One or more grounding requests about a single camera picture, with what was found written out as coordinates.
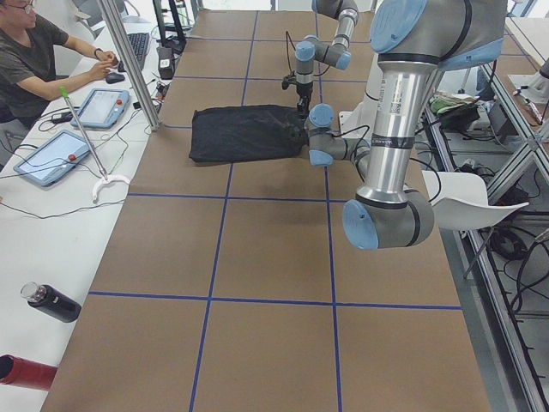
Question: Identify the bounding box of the seated person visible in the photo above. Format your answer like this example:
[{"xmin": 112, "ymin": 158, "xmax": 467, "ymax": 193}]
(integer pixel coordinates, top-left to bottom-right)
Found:
[{"xmin": 1, "ymin": 1, "xmax": 118, "ymax": 129}]

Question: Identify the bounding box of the near teach pendant tablet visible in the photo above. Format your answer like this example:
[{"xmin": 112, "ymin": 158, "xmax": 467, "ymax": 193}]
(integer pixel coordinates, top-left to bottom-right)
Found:
[{"xmin": 13, "ymin": 130, "xmax": 90, "ymax": 187}]

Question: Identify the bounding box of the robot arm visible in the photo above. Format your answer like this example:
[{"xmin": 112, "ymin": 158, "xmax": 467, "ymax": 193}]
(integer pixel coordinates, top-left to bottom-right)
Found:
[
  {"xmin": 305, "ymin": 1, "xmax": 507, "ymax": 250},
  {"xmin": 293, "ymin": 0, "xmax": 359, "ymax": 118}
]

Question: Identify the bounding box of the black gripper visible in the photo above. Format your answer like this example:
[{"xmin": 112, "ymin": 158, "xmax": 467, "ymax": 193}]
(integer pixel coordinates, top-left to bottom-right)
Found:
[{"xmin": 296, "ymin": 82, "xmax": 313, "ymax": 119}]

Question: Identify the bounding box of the far teach pendant tablet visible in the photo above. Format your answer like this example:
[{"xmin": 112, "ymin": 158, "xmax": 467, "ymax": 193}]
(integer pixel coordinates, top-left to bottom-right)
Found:
[{"xmin": 77, "ymin": 88, "xmax": 130, "ymax": 130}]

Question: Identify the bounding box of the aluminium frame post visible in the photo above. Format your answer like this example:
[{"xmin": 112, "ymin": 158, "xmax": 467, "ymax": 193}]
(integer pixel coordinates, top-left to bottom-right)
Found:
[{"xmin": 98, "ymin": 0, "xmax": 160, "ymax": 131}]

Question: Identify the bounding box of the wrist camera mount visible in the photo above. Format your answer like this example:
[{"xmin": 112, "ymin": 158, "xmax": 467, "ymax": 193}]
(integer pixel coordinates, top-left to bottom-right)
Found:
[{"xmin": 281, "ymin": 73, "xmax": 296, "ymax": 90}]

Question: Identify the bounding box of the black computer mouse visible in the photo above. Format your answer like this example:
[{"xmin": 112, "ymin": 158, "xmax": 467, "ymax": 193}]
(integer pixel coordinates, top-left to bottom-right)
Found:
[{"xmin": 105, "ymin": 72, "xmax": 125, "ymax": 84}]

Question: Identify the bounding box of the black printed t-shirt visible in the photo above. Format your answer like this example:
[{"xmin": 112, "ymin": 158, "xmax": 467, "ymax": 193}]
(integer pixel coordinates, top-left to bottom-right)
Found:
[{"xmin": 189, "ymin": 105, "xmax": 308, "ymax": 163}]

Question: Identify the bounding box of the black water bottle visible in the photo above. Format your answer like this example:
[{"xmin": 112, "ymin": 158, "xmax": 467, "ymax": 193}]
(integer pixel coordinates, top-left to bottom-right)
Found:
[{"xmin": 20, "ymin": 282, "xmax": 81, "ymax": 323}]

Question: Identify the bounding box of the teach pendant tablet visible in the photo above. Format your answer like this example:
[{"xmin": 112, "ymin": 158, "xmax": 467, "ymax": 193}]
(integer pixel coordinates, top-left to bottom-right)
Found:
[
  {"xmin": 77, "ymin": 88, "xmax": 130, "ymax": 130},
  {"xmin": 13, "ymin": 130, "xmax": 90, "ymax": 187}
]

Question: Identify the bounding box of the white reacher stick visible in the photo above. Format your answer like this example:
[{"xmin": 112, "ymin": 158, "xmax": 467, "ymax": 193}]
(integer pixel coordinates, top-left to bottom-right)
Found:
[{"xmin": 58, "ymin": 85, "xmax": 130, "ymax": 203}]

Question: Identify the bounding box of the black keyboard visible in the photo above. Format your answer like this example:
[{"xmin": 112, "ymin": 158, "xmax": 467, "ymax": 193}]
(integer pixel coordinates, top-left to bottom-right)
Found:
[{"xmin": 127, "ymin": 33, "xmax": 150, "ymax": 70}]

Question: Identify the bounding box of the white chair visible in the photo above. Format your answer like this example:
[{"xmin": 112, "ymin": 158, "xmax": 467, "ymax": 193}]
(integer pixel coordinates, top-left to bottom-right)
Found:
[{"xmin": 420, "ymin": 169, "xmax": 531, "ymax": 280}]

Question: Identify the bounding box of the red cylinder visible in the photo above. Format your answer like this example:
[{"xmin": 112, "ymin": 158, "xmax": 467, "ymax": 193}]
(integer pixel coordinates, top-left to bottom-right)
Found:
[{"xmin": 1, "ymin": 354, "xmax": 57, "ymax": 391}]

